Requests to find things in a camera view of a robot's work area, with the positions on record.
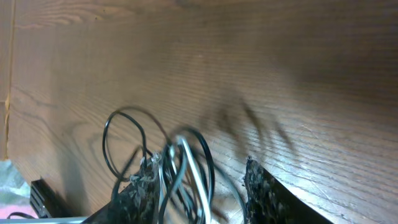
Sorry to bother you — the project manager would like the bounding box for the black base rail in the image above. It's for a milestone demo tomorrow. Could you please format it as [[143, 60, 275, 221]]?
[[6, 179, 88, 224]]

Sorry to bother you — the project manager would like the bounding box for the white USB cable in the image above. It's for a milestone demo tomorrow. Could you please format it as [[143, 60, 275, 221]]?
[[157, 136, 215, 224]]

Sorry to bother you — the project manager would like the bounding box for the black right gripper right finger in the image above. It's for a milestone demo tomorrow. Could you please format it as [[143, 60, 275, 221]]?
[[244, 157, 331, 224]]

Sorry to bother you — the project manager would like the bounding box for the black USB cable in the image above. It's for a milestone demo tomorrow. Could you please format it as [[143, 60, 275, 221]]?
[[102, 106, 248, 224]]

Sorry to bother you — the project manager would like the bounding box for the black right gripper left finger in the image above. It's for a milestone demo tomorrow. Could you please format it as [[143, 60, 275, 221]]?
[[83, 155, 161, 224]]

